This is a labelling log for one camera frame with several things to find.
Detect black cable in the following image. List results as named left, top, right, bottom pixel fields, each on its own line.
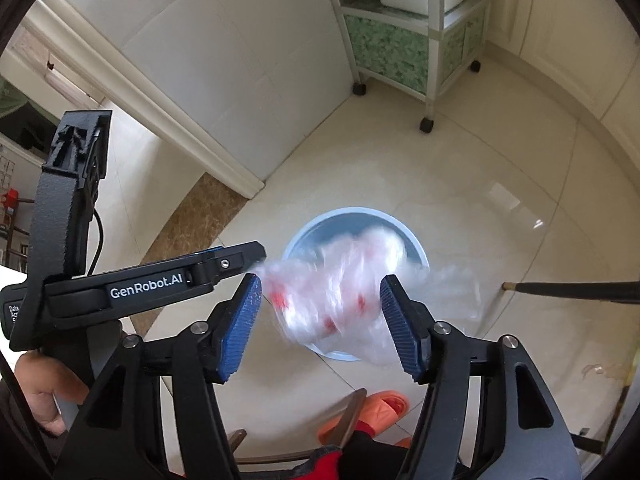
left=92, top=210, right=106, bottom=272

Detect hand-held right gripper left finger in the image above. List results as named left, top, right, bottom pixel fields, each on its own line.
left=54, top=274, right=262, bottom=480

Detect blue trash bin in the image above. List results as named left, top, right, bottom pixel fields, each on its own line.
left=282, top=206, right=431, bottom=363

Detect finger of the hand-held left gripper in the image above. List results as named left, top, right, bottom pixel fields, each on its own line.
left=192, top=241, right=267, bottom=286

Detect cluttered storage rack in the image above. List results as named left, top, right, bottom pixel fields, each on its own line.
left=0, top=150, right=36, bottom=266

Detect orange slipper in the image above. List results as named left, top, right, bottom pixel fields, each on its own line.
left=318, top=390, right=413, bottom=449

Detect dark stick handle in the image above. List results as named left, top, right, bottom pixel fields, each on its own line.
left=501, top=280, right=640, bottom=305

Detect clear plastic bag red print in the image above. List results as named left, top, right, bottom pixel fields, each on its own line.
left=255, top=225, right=486, bottom=363

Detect white rolling cart green panels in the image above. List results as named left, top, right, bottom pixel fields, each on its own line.
left=317, top=0, right=493, bottom=134

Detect cream kitchen cabinets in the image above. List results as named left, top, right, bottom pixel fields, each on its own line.
left=492, top=0, right=640, bottom=126

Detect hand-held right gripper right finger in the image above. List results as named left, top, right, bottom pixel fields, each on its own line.
left=379, top=275, right=583, bottom=480

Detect person's red black clothing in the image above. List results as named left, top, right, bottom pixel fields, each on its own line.
left=287, top=422, right=416, bottom=480

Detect person's left hand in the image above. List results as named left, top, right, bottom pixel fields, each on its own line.
left=14, top=350, right=91, bottom=436

